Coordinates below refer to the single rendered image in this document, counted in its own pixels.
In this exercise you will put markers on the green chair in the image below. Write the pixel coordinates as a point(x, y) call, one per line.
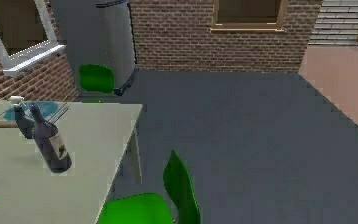
point(96, 78)
point(178, 186)

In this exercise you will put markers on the grey fridge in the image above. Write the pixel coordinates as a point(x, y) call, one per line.
point(97, 36)

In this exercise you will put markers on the wooden framed window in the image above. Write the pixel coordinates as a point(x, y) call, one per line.
point(247, 15)

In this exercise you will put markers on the dark wine bottle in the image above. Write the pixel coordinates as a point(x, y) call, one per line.
point(50, 143)

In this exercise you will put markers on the pale grey table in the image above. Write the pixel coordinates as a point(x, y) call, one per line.
point(53, 180)

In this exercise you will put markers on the white framed window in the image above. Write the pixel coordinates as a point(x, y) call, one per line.
point(17, 33)

